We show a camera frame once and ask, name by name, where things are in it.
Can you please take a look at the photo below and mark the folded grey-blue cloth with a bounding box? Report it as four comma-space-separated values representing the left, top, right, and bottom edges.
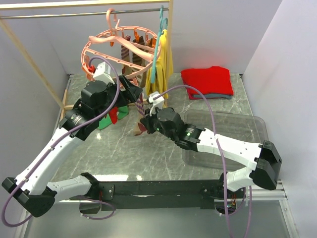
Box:
192, 94, 232, 99

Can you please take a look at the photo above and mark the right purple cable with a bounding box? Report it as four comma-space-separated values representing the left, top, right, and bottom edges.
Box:
152, 85, 253, 238

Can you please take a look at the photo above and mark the clear plastic storage bin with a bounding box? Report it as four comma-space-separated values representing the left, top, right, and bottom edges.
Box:
182, 110, 268, 169

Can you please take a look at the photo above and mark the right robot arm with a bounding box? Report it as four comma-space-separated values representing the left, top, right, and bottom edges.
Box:
140, 108, 282, 198

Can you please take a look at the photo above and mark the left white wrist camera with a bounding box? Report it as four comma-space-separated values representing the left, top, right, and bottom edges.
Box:
93, 62, 114, 84

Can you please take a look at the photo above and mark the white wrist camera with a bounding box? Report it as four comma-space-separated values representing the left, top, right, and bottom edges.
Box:
147, 91, 164, 116
93, 62, 114, 84

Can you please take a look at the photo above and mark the yellow cloth on hanger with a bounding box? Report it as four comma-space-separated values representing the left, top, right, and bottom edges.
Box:
145, 29, 173, 96

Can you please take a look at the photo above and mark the beige purple striped sock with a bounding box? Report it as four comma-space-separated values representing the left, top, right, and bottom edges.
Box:
133, 94, 146, 136

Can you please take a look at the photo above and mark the red fleece sock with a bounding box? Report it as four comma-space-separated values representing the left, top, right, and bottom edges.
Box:
108, 107, 118, 124

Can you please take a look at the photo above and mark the pink round sock hanger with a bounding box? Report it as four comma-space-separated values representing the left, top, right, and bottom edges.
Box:
81, 8, 157, 80

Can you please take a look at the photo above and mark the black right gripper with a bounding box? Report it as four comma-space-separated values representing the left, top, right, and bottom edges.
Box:
141, 106, 176, 141

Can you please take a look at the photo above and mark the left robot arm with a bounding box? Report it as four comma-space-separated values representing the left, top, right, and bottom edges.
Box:
2, 75, 142, 217

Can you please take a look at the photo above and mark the black table front rail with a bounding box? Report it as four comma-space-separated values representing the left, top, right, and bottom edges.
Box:
90, 179, 224, 209

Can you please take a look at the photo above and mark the teal clothes hanger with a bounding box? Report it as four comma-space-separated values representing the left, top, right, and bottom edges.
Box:
151, 5, 168, 84

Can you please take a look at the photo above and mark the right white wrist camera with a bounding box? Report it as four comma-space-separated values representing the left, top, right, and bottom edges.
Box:
147, 91, 164, 116

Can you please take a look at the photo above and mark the metal hanging rod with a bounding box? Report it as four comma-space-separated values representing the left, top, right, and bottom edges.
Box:
0, 8, 160, 19

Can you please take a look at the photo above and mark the folded red cloth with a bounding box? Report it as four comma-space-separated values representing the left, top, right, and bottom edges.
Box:
181, 66, 234, 96

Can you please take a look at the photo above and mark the aluminium rail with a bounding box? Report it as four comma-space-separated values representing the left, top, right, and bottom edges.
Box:
251, 180, 287, 201

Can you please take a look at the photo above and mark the green fleece sock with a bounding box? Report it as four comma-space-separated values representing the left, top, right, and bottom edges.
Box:
98, 106, 129, 130

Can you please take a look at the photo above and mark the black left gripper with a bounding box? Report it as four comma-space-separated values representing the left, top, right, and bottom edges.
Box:
96, 74, 143, 120

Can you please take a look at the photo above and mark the wooden clothes rack frame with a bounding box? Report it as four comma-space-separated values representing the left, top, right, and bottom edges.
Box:
0, 0, 173, 110

